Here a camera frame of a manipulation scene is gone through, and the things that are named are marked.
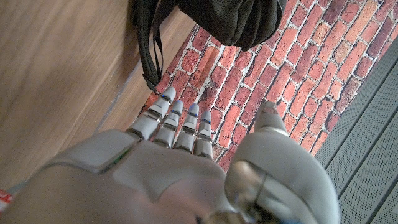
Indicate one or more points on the brick print backdrop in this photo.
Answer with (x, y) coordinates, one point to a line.
(280, 77)

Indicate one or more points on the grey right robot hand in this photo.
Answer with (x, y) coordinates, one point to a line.
(149, 180)

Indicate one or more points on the black backpack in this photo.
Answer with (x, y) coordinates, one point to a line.
(233, 18)

